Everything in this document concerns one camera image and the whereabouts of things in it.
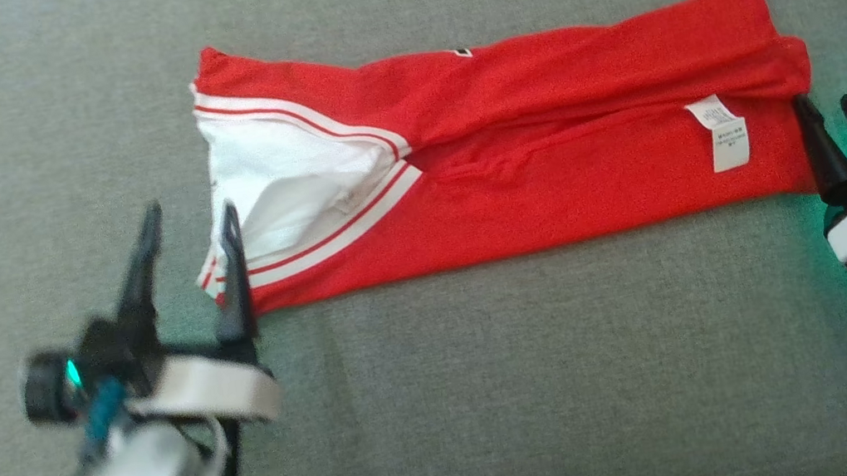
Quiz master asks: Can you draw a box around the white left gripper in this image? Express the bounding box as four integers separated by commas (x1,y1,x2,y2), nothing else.
51,186,286,450

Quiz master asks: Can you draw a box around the red jersey with white trim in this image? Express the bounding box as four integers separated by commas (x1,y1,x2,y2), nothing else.
163,0,837,324

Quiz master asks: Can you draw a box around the large grey sofa seat cushion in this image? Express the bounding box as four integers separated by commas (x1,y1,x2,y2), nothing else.
0,0,847,476

